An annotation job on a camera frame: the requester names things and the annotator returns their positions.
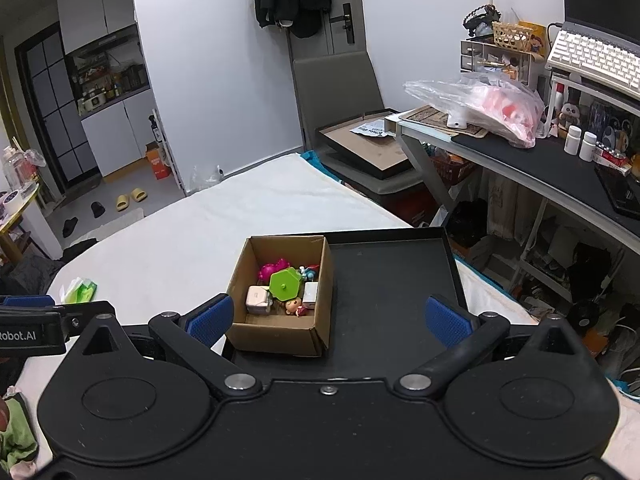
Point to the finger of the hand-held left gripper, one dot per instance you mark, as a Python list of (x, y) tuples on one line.
[(80, 310), (25, 301)]

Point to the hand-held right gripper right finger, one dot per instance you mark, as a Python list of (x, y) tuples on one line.
[(447, 322)]

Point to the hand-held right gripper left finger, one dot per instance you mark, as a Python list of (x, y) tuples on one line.
[(210, 317)]

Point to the white pink small case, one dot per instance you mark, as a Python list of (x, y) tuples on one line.
[(257, 297)]

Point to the black tray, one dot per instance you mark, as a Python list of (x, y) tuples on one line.
[(390, 290)]

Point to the brown cardboard box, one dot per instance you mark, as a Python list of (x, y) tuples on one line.
[(280, 337)]

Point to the pink toy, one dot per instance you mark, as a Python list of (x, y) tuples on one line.
[(272, 270)]

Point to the lime green hexagonal box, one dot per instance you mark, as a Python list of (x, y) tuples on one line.
[(285, 285)]

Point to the small doll figure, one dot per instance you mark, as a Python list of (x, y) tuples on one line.
[(295, 306)]

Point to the small white cube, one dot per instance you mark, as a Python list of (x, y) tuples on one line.
[(310, 292)]

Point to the blue toy figure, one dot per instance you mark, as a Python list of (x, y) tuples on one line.
[(311, 275)]

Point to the green tissue packet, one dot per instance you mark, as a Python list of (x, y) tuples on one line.
[(82, 291)]

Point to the dark cloth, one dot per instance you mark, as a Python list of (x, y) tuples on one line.
[(30, 275)]

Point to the round side table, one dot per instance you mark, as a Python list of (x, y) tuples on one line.
[(15, 225)]

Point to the green cloth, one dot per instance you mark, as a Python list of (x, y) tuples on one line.
[(20, 435)]

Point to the black bag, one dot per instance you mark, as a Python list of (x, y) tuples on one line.
[(465, 222)]

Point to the crumpled clear plastic wrap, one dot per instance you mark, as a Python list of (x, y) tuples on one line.
[(207, 180)]

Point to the orange basket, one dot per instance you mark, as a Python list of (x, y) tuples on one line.
[(450, 172)]

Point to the grey desk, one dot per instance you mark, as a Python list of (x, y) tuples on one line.
[(422, 165)]

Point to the orange carton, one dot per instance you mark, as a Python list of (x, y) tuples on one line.
[(160, 165)]

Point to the white floor cabinet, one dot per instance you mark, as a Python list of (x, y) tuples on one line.
[(115, 135)]

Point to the black desk mat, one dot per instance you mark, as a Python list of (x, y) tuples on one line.
[(550, 165)]

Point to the teal cloth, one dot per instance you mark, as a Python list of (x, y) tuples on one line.
[(315, 160)]

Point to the black framed sliding door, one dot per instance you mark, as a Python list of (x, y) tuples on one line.
[(55, 110)]

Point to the white mail bag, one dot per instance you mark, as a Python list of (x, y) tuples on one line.
[(372, 129)]

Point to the black tablet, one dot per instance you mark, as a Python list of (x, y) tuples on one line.
[(620, 192)]

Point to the large clear plastic bag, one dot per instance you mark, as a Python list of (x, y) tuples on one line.
[(480, 105)]

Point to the white pill bottle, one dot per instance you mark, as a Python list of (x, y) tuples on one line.
[(588, 147), (572, 141)]

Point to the shelf of kitchen items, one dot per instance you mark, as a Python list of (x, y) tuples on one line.
[(105, 80)]

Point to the red white packet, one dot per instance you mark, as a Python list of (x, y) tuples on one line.
[(612, 160)]

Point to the panda figure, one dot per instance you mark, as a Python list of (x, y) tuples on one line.
[(570, 116)]

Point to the grey chair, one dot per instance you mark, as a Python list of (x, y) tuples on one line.
[(332, 90)]

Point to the grey desk drawer organiser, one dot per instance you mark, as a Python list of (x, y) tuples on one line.
[(472, 55)]

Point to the wicker basket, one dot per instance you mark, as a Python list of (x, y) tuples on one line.
[(512, 37)]

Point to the white keyboard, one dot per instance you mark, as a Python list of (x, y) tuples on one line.
[(590, 57)]

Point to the black picture frame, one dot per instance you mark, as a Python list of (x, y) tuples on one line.
[(365, 147)]

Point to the white wall cabinet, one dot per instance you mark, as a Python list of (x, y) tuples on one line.
[(95, 5)]

